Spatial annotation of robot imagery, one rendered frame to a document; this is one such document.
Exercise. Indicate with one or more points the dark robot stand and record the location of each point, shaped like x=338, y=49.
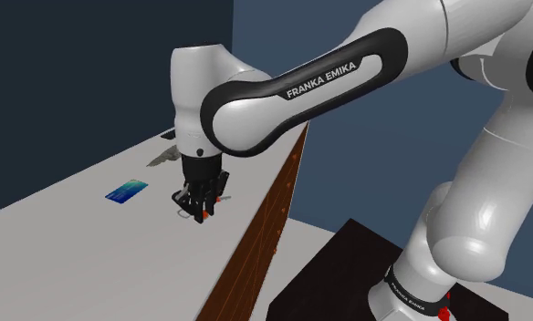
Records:
x=337, y=275

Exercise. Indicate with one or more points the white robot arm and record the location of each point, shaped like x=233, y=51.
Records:
x=484, y=186

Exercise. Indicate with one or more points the white table with brown side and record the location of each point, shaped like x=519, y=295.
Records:
x=257, y=240

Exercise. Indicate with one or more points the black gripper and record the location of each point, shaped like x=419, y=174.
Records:
x=201, y=168

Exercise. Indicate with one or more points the blue green flat card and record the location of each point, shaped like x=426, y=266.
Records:
x=127, y=191

